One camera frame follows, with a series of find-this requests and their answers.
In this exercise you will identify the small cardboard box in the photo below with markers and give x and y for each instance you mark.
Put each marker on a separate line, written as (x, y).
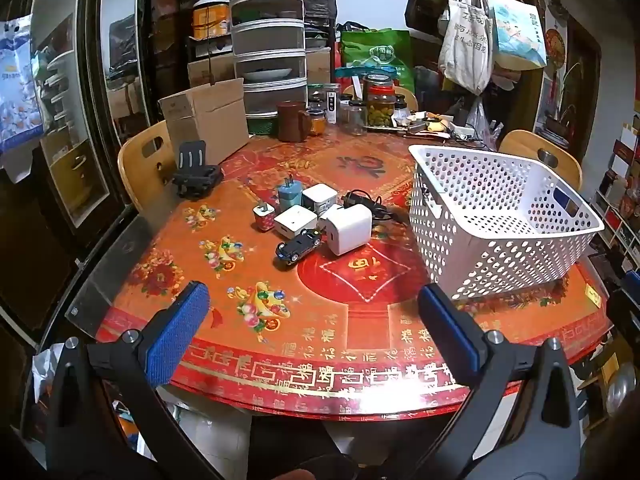
(318, 65)
(210, 72)

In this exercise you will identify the large cardboard box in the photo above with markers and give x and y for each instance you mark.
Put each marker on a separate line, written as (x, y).
(210, 120)

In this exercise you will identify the blue printed tote bag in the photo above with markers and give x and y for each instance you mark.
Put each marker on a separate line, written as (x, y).
(517, 30)

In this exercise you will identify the black phone holder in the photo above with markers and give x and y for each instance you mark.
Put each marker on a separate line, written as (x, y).
(197, 175)

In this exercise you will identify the green shopping bag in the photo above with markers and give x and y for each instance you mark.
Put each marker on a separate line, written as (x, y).
(375, 50)

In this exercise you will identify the brown ceramic mug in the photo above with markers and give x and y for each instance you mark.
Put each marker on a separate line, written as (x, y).
(292, 122)

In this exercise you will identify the flat white square charger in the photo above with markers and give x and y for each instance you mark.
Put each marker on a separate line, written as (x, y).
(295, 222)

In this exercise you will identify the dark lid glass jar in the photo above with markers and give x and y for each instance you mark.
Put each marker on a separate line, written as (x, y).
(377, 80)

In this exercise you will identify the yellow tin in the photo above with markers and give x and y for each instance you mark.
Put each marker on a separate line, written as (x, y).
(210, 20)

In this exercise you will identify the small orange jar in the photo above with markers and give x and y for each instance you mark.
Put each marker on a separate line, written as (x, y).
(316, 122)

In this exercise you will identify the blue plug charger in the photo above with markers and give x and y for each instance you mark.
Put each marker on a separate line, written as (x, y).
(289, 195)

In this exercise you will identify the white perforated plastic basket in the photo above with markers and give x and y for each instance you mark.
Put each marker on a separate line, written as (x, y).
(500, 227)

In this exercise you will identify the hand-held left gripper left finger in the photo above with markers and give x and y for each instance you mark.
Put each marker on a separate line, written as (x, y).
(177, 325)

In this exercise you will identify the green plastic crate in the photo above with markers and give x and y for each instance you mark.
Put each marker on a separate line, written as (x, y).
(260, 126)

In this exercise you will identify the red lid olive jar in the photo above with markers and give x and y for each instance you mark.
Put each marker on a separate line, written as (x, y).
(380, 110)

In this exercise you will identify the shelf of boxes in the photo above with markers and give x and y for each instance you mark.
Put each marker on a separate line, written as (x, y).
(620, 195)

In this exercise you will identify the small white cube charger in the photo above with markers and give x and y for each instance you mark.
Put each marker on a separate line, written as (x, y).
(320, 195)

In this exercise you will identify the blue white printed bag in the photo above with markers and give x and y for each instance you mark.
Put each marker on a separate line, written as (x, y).
(15, 85)

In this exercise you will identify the wooden chair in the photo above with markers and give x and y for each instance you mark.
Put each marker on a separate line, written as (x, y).
(520, 142)
(135, 165)

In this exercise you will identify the metal tray with clutter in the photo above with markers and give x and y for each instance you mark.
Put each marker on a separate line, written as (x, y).
(430, 124)

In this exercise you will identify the white canvas tote bag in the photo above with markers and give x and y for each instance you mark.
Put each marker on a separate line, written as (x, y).
(467, 40)

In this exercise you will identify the large white cube charger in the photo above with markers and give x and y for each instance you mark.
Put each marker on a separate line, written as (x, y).
(347, 232)

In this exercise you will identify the dark blue toy car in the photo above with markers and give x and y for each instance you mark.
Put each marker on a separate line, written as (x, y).
(297, 249)

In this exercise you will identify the red printed tablecloth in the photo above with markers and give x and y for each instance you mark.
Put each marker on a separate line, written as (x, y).
(350, 280)

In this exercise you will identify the small red patterned charger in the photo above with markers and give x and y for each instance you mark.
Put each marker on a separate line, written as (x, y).
(263, 220)

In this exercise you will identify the dark glass door cabinet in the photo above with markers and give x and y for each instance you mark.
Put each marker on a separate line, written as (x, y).
(65, 110)

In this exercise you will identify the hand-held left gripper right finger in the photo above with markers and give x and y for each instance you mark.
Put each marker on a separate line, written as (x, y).
(450, 330)

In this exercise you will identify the clear plastic bag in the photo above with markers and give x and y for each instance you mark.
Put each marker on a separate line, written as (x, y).
(482, 122)

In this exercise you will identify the white bottle black label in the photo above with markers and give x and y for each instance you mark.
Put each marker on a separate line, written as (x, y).
(332, 107)

